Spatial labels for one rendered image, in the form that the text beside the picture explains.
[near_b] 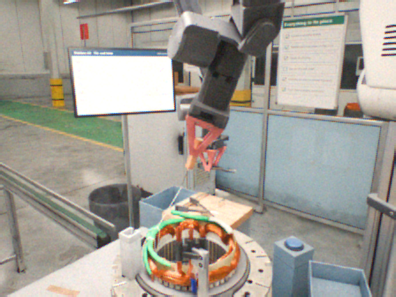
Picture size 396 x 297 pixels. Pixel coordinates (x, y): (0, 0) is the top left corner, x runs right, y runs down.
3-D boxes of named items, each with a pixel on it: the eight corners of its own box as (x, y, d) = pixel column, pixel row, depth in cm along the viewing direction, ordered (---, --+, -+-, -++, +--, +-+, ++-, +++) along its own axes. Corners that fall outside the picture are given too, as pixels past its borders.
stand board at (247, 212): (161, 219, 89) (161, 212, 88) (200, 197, 104) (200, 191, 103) (218, 242, 77) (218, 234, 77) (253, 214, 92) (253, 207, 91)
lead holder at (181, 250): (173, 260, 46) (173, 240, 46) (188, 247, 50) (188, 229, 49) (194, 269, 44) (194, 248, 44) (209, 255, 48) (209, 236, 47)
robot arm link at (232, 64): (260, 45, 47) (242, 39, 52) (223, 32, 44) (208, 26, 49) (243, 87, 50) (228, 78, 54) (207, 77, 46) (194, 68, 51)
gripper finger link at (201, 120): (172, 153, 53) (190, 103, 49) (179, 140, 59) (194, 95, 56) (209, 167, 53) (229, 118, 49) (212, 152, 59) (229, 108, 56)
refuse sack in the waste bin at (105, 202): (81, 236, 231) (77, 194, 222) (123, 217, 260) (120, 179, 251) (111, 256, 207) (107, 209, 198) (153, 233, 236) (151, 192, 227)
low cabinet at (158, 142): (218, 200, 343) (220, 93, 312) (186, 218, 302) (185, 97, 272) (156, 178, 406) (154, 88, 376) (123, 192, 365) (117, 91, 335)
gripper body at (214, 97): (186, 113, 48) (202, 68, 45) (194, 101, 58) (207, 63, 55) (225, 127, 48) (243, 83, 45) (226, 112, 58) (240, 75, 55)
